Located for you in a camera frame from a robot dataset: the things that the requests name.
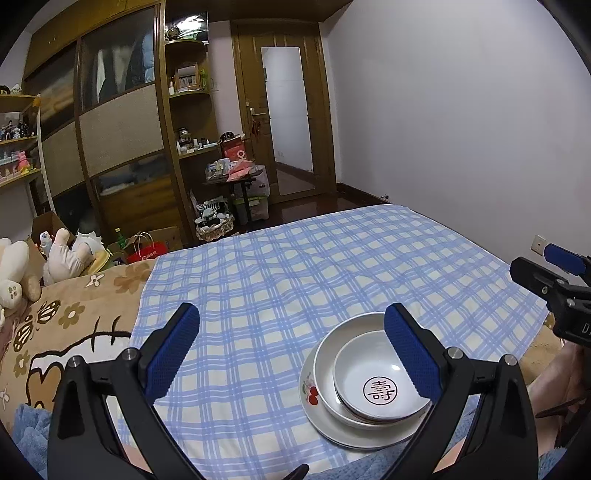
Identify red shopping bag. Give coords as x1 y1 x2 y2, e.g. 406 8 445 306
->
126 232 166 265

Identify white cherry print plate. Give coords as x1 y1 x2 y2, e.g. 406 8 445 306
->
299 342 433 452

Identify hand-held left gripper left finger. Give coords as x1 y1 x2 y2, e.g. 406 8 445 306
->
47 302 201 480

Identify wooden corner shelf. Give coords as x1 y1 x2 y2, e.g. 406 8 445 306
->
159 28 222 241

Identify cream plush toy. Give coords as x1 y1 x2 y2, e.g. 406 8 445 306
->
0 237 42 315

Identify cluttered small side table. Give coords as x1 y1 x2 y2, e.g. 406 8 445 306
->
203 159 271 222

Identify white haired plush toy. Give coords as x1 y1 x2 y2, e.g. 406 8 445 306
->
74 230 108 259

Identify cardboard box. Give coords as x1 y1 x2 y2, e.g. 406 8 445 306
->
30 212 70 245
134 225 183 252

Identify person's leg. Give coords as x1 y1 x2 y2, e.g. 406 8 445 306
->
526 344 585 418

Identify woven basket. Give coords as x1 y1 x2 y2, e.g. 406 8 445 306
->
194 198 236 241

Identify large white bowl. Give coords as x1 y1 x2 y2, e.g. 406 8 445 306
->
314 312 435 429

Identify small red patterned bowl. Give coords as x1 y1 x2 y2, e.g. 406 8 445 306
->
332 330 433 415

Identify white plush doll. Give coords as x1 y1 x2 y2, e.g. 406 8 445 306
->
42 228 93 286

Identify clear plastic storage box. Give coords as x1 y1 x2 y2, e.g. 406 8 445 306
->
233 166 271 224

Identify pink packet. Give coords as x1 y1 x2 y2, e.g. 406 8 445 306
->
226 161 257 181

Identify red box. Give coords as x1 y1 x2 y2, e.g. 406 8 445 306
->
221 136 250 162

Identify wooden door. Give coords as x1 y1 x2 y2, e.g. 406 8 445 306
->
231 21 338 204

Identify wooden wardrobe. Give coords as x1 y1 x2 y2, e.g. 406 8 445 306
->
23 0 185 250

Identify blue checked cloth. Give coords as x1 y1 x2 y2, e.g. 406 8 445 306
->
113 204 550 480

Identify white toy shelf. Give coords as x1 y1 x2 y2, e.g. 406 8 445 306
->
0 85 51 217

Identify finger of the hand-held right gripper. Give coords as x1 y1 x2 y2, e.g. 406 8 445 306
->
544 243 591 278
510 256 573 303

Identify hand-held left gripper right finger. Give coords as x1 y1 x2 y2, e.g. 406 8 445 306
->
383 302 539 480

